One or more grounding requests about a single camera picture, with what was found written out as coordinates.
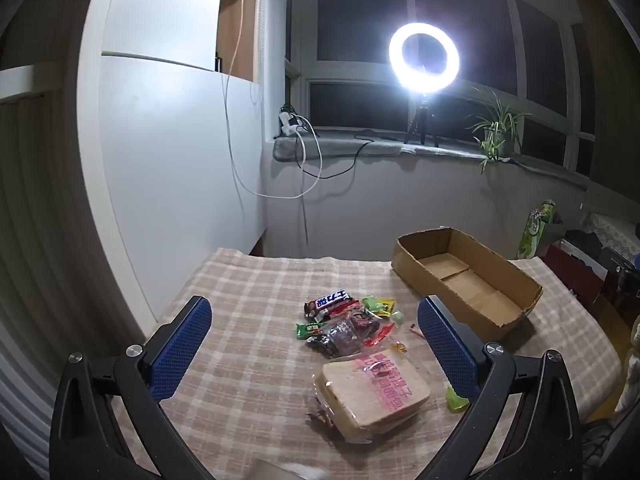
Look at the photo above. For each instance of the brown cardboard box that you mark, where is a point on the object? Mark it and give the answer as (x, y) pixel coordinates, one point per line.
(480, 290)

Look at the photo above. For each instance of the bright green wrapper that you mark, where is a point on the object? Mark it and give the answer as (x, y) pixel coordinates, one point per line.
(456, 400)

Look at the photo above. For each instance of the dark green snack packet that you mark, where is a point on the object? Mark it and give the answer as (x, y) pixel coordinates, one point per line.
(310, 330)

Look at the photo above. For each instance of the black tripod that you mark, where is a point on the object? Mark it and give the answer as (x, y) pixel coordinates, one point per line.
(421, 110)

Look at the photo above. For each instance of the wooden wardrobe niche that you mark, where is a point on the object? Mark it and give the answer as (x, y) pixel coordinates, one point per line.
(240, 35)

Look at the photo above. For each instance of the small yellow candy wrapper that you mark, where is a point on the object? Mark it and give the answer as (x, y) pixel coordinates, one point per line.
(397, 346)

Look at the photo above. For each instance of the dark red box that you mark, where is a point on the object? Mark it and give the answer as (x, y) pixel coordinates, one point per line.
(570, 270)

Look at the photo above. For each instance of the white wardrobe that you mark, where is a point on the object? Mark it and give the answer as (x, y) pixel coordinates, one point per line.
(175, 160)

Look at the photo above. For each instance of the brown chocolate bar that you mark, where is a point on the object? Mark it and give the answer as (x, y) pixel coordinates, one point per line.
(327, 302)

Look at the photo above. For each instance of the white power strip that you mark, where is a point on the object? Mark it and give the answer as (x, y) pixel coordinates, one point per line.
(287, 122)

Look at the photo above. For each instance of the sliced bread packet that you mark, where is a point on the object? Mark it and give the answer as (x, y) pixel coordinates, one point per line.
(370, 390)

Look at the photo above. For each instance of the clear packet of dark snacks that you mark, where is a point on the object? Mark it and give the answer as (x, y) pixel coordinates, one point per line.
(350, 340)
(320, 345)

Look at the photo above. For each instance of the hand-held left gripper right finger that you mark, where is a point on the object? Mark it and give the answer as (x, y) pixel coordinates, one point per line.
(445, 345)

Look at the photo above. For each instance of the yellow-green snack packet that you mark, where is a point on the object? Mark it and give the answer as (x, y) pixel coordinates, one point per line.
(377, 306)

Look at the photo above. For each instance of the green carton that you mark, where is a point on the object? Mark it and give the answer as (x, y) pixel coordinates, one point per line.
(532, 230)

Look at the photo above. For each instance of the window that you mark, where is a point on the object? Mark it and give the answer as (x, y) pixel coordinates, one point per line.
(300, 35)

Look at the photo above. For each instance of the pale green candy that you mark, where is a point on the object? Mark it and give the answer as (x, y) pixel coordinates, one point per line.
(399, 317)

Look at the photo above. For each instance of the beige plaid blanket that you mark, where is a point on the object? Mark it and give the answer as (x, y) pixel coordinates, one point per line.
(250, 385)

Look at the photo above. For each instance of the potted spider plant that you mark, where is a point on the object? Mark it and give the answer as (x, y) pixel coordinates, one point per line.
(497, 135)

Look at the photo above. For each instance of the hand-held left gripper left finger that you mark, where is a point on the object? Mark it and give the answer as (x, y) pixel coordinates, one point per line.
(180, 345)

